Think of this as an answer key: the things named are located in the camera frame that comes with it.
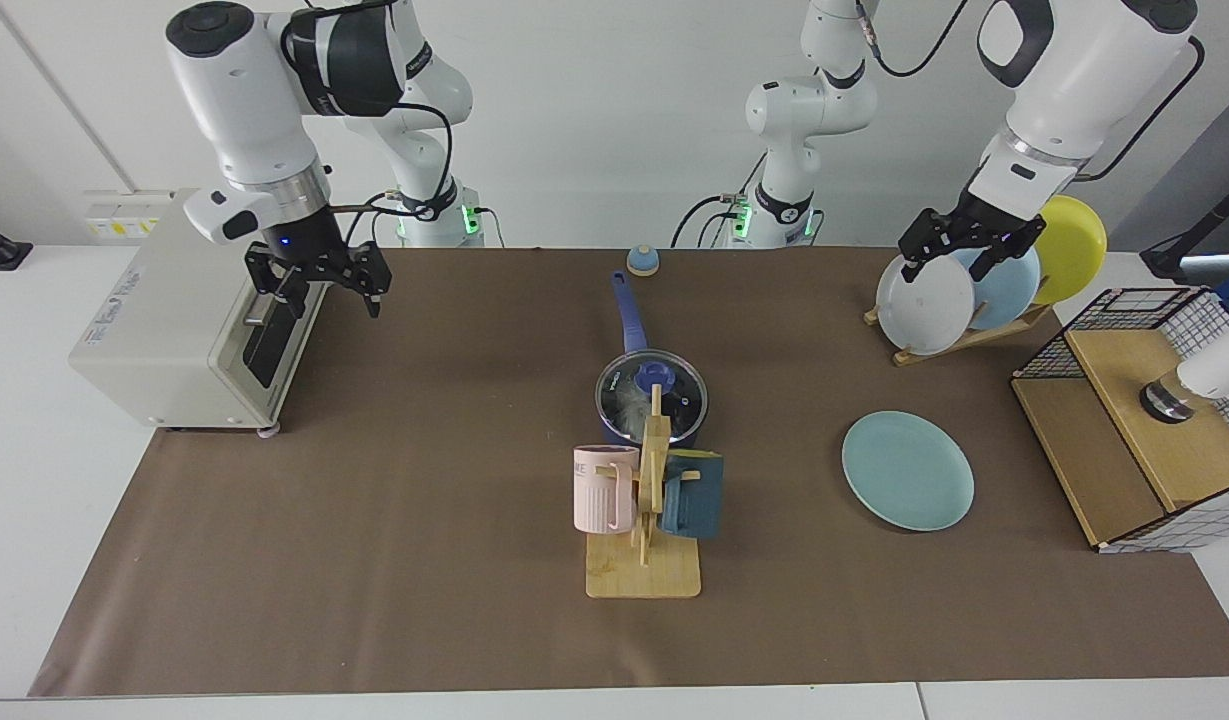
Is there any white wall socket box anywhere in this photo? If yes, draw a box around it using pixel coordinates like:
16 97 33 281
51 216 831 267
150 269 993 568
82 190 200 241

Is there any black pot with blue handle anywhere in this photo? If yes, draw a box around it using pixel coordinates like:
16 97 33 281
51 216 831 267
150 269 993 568
594 270 710 448

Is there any white plate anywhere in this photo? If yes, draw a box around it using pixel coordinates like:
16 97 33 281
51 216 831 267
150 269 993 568
876 255 977 356

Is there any brown table cloth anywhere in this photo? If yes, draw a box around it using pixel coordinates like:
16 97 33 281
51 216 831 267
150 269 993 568
29 245 1229 698

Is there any pink ribbed mug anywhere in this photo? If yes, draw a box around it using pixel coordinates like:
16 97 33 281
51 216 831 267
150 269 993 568
572 445 642 534

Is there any wooden cup stand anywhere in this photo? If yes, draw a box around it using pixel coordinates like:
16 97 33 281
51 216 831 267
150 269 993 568
584 385 703 599

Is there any white tube with metal end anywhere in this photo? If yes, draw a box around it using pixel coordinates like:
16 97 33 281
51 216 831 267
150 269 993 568
1139 335 1229 423

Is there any yellow plate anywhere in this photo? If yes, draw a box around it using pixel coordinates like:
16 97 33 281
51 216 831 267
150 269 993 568
1032 195 1108 306

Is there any pale toaster oven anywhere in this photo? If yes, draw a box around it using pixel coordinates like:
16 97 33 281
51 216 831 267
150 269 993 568
69 190 325 436

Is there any black stand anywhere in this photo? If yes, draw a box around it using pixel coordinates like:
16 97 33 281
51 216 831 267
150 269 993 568
1139 175 1229 283

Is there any glass lid with blue knob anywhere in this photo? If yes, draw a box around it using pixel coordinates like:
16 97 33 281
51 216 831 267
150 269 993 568
596 348 708 442

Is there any dark teal mug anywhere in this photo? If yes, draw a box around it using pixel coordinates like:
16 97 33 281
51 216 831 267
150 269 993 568
659 450 725 541

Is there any light blue plate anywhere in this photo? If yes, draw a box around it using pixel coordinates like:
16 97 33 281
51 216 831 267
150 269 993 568
949 245 1042 331

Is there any pale green plate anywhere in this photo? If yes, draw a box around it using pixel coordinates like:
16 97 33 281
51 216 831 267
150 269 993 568
841 410 975 533

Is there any wooden plate rack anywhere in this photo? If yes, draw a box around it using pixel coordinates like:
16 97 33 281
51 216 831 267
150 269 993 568
864 305 1055 367

